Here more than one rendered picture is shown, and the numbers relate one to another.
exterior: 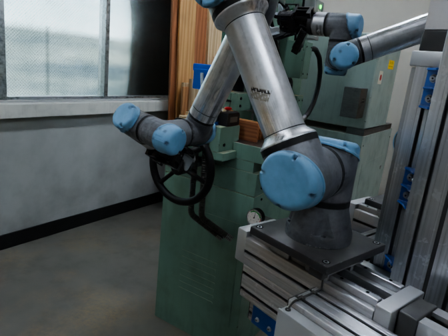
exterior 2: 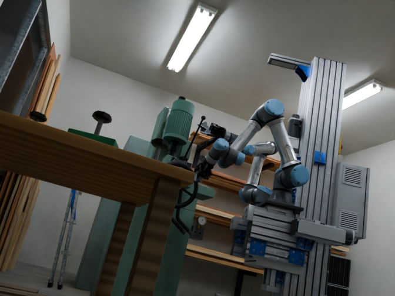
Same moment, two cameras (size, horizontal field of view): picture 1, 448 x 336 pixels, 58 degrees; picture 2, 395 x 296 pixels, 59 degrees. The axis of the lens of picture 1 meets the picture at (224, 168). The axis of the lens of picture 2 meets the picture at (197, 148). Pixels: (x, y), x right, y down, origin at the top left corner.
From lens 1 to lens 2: 1.91 m
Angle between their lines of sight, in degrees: 59
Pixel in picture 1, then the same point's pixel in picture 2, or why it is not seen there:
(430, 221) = (304, 203)
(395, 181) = not seen: hidden behind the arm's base
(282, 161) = (301, 167)
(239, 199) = (186, 212)
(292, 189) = (304, 177)
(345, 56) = (251, 149)
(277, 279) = (273, 222)
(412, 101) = not seen: hidden behind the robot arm
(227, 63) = (250, 135)
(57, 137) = not seen: outside the picture
